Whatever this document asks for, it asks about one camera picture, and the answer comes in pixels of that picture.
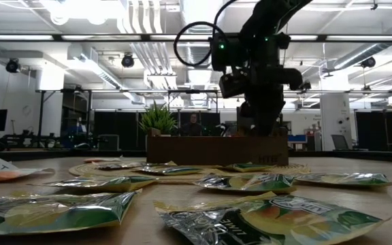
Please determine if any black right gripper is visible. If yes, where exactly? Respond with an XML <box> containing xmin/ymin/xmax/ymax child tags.
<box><xmin>246</xmin><ymin>66</ymin><xmax>304</xmax><ymax>137</ymax></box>

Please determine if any green lemon lime tea packet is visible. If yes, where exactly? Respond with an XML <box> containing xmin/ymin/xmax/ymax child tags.
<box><xmin>153</xmin><ymin>191</ymin><xmax>392</xmax><ymax>245</ymax></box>
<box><xmin>134</xmin><ymin>164</ymin><xmax>204</xmax><ymax>176</ymax></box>
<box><xmin>220</xmin><ymin>162</ymin><xmax>276</xmax><ymax>173</ymax></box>
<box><xmin>29</xmin><ymin>175</ymin><xmax>158</xmax><ymax>193</ymax></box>
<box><xmin>293</xmin><ymin>171</ymin><xmax>392</xmax><ymax>188</ymax></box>
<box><xmin>193</xmin><ymin>172</ymin><xmax>298</xmax><ymax>195</ymax></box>
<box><xmin>0</xmin><ymin>189</ymin><xmax>142</xmax><ymax>238</ymax></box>
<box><xmin>92</xmin><ymin>161</ymin><xmax>149</xmax><ymax>171</ymax></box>

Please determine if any brown wooden tea organizer box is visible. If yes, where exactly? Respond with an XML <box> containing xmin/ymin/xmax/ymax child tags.
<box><xmin>146</xmin><ymin>127</ymin><xmax>290</xmax><ymax>167</ymax></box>

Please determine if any white orange Tazo tea packet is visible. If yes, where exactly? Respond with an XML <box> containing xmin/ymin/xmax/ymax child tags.
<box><xmin>82</xmin><ymin>155</ymin><xmax>125</xmax><ymax>163</ymax></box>
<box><xmin>0</xmin><ymin>158</ymin><xmax>56</xmax><ymax>184</ymax></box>

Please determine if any person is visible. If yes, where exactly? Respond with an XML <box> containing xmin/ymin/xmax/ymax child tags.
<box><xmin>179</xmin><ymin>112</ymin><xmax>206</xmax><ymax>137</ymax></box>

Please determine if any small green potted plant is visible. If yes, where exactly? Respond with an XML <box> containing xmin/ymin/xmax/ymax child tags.
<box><xmin>137</xmin><ymin>100</ymin><xmax>179</xmax><ymax>137</ymax></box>

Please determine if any black ceiling spotlight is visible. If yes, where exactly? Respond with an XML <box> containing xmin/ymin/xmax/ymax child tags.
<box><xmin>5</xmin><ymin>57</ymin><xmax>22</xmax><ymax>74</ymax></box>
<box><xmin>120</xmin><ymin>53</ymin><xmax>135</xmax><ymax>68</ymax></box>
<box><xmin>360</xmin><ymin>56</ymin><xmax>376</xmax><ymax>69</ymax></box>

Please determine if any round woven straw placemat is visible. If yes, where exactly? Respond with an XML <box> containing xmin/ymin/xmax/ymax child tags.
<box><xmin>68</xmin><ymin>160</ymin><xmax>312</xmax><ymax>182</ymax></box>

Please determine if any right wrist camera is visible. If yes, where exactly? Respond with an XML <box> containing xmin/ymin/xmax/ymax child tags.
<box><xmin>218</xmin><ymin>69</ymin><xmax>249</xmax><ymax>99</ymax></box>

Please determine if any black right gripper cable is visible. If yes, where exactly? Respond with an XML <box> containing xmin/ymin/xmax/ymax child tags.
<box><xmin>173</xmin><ymin>0</ymin><xmax>241</xmax><ymax>68</ymax></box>

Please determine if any black aluminium table frame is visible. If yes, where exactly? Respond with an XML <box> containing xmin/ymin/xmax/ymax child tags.
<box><xmin>0</xmin><ymin>148</ymin><xmax>392</xmax><ymax>163</ymax></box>

